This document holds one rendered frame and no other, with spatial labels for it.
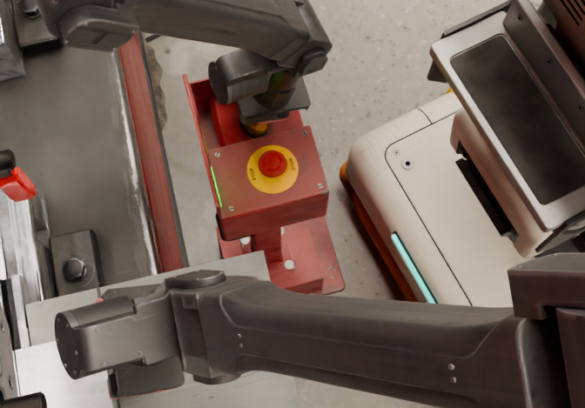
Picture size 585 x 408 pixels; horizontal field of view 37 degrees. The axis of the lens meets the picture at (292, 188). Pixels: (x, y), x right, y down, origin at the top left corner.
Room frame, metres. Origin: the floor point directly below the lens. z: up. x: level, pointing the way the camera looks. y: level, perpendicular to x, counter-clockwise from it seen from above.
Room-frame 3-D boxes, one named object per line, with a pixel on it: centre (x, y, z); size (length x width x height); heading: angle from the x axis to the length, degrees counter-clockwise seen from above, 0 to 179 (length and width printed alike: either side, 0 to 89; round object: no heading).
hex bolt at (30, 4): (0.58, 0.35, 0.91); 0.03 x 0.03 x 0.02
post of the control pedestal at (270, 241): (0.45, 0.05, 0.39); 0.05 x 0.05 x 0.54; 16
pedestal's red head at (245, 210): (0.45, 0.05, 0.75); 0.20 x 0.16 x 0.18; 16
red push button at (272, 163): (0.40, 0.03, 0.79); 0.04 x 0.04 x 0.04
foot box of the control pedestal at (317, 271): (0.45, 0.02, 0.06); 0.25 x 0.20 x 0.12; 106
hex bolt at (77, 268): (0.22, 0.26, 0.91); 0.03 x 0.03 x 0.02
